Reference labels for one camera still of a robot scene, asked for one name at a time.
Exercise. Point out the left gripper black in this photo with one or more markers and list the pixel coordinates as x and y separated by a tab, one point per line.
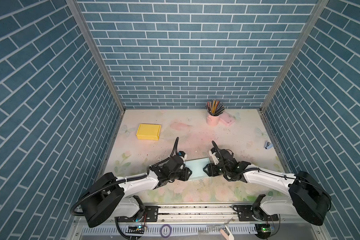
186	174

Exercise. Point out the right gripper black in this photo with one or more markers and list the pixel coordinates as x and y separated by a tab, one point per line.
210	168

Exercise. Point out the light blue paper box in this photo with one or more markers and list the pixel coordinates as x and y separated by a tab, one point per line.
196	166

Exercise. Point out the yellow paper box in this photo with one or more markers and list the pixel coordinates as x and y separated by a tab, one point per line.
148	132

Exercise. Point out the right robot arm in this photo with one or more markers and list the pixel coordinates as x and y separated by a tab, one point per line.
302	195

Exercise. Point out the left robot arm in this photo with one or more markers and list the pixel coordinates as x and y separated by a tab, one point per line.
116	197

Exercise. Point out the pink flat paper box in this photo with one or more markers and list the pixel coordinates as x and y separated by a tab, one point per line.
226	119

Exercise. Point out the pink metal pencil cup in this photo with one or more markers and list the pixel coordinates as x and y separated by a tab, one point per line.
213	120

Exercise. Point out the coloured pencils bundle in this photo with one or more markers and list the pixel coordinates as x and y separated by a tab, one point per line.
215	108

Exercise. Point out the white pink clip tool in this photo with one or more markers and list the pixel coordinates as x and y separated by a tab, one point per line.
226	233

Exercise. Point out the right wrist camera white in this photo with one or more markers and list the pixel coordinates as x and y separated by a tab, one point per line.
214	157

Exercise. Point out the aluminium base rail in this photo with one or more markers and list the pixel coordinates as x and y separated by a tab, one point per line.
198	222

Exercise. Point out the aluminium corner post right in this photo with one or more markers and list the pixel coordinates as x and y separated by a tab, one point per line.
306	30

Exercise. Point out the aluminium corner post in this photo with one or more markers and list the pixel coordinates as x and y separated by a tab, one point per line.
306	30
81	22

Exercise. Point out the aluminium corner post left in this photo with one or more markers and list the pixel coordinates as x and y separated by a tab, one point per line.
81	22

